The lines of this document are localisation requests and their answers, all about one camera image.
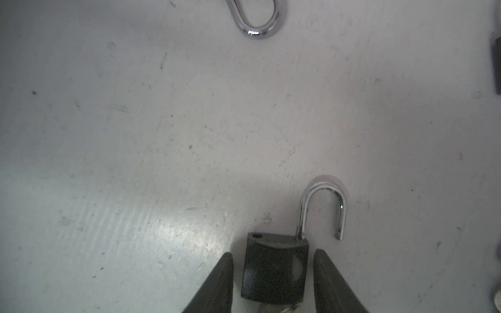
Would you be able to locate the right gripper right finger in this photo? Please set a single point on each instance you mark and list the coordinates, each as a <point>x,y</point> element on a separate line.
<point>331,291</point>

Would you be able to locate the silver key set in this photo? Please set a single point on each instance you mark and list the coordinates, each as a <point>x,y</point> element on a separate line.
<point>497,290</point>

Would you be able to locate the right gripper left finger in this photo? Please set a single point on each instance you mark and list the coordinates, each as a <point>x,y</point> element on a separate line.
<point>216,293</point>

